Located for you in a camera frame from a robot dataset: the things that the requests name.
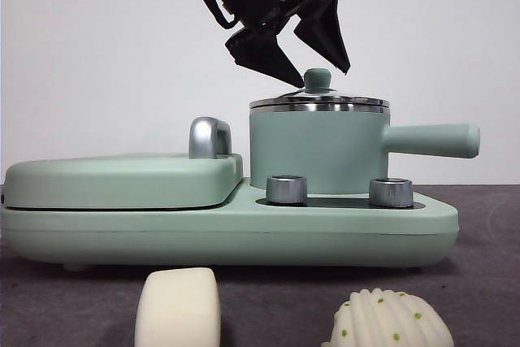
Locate glass pot lid green knob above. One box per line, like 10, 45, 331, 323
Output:
249, 68, 390, 110

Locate plain white rectangular bun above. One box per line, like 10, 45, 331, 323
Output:
135, 267, 223, 347

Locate ribbed white bun green dots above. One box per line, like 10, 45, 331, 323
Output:
323, 288, 455, 347

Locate silver control knob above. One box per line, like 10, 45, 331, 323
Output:
368, 177, 415, 208
266, 175, 309, 205

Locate green griddle lid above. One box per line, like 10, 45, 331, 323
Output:
2, 153, 245, 210

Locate silver griddle lid handle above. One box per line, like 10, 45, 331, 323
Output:
188, 117, 233, 160

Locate green pot with side handle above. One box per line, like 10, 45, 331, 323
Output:
249, 102, 481, 196

